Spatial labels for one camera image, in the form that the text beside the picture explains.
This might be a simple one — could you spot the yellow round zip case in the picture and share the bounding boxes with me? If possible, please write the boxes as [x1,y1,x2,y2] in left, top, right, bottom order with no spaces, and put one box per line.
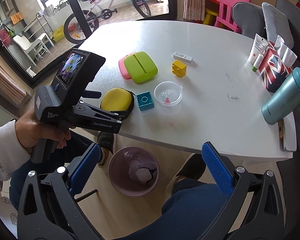
[100,88,134,117]

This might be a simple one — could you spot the teal toy block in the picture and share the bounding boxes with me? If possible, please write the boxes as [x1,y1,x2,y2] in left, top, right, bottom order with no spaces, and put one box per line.
[136,91,154,111]

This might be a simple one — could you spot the clear round container yellow bead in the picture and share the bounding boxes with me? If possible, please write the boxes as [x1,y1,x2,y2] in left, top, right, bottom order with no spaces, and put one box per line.
[129,160,146,180]

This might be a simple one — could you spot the beige hexagonal zip pouch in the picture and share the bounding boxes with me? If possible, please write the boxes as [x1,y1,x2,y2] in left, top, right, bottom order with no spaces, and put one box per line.
[135,167,157,184]

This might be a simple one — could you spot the purple trash bin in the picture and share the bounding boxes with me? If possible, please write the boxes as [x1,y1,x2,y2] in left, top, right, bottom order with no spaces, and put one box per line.
[108,146,160,197]

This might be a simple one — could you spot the person's left hand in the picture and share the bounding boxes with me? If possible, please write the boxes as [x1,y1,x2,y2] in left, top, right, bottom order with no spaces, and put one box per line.
[15,108,71,153]

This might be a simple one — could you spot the person's left black shoe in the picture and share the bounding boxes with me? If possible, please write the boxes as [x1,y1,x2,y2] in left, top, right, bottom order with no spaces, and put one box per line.
[96,130,115,168]

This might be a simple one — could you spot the person's black shoe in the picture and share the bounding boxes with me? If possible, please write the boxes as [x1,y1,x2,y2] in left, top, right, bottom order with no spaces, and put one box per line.
[165,153,207,198]
[96,130,115,168]

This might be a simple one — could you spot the pink silicone case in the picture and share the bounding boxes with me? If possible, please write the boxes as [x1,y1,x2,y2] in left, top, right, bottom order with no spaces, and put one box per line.
[119,52,137,80]

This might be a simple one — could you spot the green silicone case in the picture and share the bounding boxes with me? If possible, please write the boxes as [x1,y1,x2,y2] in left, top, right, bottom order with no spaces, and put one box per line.
[124,51,158,83]

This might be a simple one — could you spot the clear round container pink piece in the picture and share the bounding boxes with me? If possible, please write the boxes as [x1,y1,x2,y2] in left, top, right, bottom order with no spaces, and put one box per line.
[154,81,183,107]

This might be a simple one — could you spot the person's right leg jeans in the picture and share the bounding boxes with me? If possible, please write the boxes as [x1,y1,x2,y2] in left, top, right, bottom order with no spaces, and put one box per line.
[123,179,228,239]

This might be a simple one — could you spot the white plastic chair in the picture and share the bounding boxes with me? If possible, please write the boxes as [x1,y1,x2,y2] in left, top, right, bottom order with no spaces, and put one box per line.
[12,33,54,66]

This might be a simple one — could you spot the yellow crate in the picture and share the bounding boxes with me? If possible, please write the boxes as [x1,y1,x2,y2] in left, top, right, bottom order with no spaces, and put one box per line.
[53,26,65,43]

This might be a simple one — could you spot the person's right black shoe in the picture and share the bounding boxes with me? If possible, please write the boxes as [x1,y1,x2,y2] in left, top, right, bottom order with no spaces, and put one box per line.
[165,153,207,198]

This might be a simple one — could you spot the yellow toy block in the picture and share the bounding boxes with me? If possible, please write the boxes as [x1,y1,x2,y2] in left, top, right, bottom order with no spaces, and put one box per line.
[172,60,187,78]

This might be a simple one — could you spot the white coffee table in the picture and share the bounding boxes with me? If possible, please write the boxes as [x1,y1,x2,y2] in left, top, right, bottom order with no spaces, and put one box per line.
[80,20,292,161]

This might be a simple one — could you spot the white bicycle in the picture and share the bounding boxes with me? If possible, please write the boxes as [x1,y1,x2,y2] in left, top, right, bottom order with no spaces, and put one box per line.
[63,0,152,44]

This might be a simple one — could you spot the small white rectangular box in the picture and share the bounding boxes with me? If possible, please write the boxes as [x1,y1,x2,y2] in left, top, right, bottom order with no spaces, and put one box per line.
[173,52,193,63]

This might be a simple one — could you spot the teal thermos bottle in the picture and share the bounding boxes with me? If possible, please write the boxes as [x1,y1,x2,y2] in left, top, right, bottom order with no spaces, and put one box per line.
[261,67,300,125]

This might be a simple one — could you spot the pink patterned curtain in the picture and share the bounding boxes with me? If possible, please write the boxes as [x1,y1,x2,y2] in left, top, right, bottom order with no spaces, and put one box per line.
[183,0,205,22]

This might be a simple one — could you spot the yellow children's stool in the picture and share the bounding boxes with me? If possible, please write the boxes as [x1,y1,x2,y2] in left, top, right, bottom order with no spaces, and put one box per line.
[203,8,219,25]

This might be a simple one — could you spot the red children's table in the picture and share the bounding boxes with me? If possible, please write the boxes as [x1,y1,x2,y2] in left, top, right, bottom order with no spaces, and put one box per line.
[205,0,219,12]

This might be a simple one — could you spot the union jack tissue box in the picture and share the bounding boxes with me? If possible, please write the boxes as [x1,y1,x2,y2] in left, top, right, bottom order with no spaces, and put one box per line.
[258,35,297,93]

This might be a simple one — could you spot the small white green-capped bottle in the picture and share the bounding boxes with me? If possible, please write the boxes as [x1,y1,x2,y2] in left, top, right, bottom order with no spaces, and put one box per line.
[252,53,264,72]

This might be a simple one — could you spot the pink children's chair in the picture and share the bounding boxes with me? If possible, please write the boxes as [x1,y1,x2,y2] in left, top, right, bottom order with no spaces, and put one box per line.
[215,0,250,33]

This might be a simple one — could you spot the white cream tube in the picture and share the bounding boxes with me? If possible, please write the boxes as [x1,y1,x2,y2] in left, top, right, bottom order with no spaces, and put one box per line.
[248,33,268,65]

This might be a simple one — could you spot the grey sofa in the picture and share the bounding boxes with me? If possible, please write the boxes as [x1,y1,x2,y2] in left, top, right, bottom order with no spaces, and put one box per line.
[232,0,300,233]

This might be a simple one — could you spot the light grey pillow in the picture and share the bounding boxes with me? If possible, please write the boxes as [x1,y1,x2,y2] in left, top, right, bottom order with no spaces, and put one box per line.
[262,2,294,49]

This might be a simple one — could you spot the black sliding door frame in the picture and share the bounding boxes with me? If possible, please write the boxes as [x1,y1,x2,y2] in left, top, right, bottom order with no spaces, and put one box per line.
[0,0,177,87]

